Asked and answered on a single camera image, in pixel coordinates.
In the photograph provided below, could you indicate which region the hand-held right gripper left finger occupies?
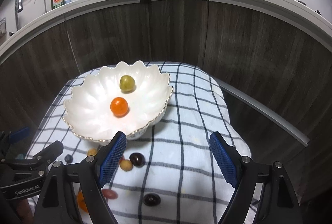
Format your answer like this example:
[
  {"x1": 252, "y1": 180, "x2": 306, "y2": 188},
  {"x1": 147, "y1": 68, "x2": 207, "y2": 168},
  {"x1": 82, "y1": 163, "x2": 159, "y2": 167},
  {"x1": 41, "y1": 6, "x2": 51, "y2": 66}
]
[{"x1": 36, "y1": 131, "x2": 127, "y2": 224}]

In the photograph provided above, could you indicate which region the blue white checked cloth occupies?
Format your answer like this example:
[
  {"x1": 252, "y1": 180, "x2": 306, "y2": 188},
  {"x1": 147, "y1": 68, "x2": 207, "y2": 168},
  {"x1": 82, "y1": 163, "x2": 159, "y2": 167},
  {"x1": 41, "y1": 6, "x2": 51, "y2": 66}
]
[{"x1": 24, "y1": 61, "x2": 253, "y2": 224}]

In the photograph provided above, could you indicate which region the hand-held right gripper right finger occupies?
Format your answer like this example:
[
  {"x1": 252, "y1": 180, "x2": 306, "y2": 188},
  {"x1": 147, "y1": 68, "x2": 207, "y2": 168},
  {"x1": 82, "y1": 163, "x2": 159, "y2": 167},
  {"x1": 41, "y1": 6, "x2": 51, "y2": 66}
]
[{"x1": 209, "y1": 131, "x2": 304, "y2": 224}]

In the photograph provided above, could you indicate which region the small red oval fruit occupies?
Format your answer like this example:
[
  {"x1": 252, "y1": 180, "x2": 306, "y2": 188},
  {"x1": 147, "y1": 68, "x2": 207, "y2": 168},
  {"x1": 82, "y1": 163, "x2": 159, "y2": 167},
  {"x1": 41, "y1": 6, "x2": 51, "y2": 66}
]
[{"x1": 101, "y1": 188, "x2": 118, "y2": 200}]

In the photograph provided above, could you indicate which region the metal sprayer head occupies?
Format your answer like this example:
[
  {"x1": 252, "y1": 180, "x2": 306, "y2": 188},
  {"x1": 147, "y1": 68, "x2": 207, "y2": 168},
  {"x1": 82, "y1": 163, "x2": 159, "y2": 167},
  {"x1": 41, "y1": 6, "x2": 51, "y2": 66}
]
[{"x1": 14, "y1": 0, "x2": 23, "y2": 30}]

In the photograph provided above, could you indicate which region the orange tangerine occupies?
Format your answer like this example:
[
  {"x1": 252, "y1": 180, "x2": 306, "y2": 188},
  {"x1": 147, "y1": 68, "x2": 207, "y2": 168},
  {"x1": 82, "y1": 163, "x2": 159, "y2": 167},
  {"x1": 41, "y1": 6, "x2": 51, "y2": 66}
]
[
  {"x1": 110, "y1": 97, "x2": 129, "y2": 118},
  {"x1": 77, "y1": 191, "x2": 90, "y2": 213}
]

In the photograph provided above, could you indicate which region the dark purple grape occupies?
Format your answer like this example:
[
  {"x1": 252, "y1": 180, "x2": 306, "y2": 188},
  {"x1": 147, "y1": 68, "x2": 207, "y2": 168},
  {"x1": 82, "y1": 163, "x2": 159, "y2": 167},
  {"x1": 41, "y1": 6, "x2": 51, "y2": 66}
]
[
  {"x1": 129, "y1": 152, "x2": 145, "y2": 168},
  {"x1": 143, "y1": 193, "x2": 161, "y2": 207}
]

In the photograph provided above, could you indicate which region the white scalloped ceramic bowl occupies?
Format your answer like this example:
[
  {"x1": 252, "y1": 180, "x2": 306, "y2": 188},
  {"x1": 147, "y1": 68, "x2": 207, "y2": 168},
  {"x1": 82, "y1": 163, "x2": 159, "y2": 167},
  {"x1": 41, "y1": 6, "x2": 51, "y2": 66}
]
[{"x1": 63, "y1": 60, "x2": 174, "y2": 147}]

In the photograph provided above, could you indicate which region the aluminium strip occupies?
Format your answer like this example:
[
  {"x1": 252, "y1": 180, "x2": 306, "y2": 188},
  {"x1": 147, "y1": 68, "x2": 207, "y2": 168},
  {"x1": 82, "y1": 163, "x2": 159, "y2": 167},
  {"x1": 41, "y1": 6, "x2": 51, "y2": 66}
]
[{"x1": 219, "y1": 83, "x2": 310, "y2": 147}]

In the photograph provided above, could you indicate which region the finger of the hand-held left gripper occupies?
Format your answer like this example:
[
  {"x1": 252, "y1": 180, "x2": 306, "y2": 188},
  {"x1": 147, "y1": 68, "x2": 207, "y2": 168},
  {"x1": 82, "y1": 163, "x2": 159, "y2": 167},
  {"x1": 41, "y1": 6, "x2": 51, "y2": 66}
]
[
  {"x1": 24, "y1": 140, "x2": 64, "y2": 170},
  {"x1": 0, "y1": 127, "x2": 29, "y2": 155}
]

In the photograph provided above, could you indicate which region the green round fruit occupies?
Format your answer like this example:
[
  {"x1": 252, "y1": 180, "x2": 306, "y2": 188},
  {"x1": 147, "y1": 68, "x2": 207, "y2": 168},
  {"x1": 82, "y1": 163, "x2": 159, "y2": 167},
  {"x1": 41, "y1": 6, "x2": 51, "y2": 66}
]
[{"x1": 119, "y1": 75, "x2": 136, "y2": 93}]

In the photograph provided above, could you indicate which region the metal faucet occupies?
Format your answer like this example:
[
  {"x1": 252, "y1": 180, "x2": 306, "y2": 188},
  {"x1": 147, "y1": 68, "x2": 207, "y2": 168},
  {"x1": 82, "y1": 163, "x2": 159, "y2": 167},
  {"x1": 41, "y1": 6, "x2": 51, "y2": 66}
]
[{"x1": 34, "y1": 0, "x2": 48, "y2": 13}]

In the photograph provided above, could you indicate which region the yellow brown speckled fruit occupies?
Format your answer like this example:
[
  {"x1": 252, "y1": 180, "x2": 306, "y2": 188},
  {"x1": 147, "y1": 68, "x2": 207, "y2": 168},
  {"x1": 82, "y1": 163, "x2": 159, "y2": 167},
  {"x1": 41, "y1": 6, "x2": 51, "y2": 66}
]
[{"x1": 120, "y1": 159, "x2": 134, "y2": 172}]

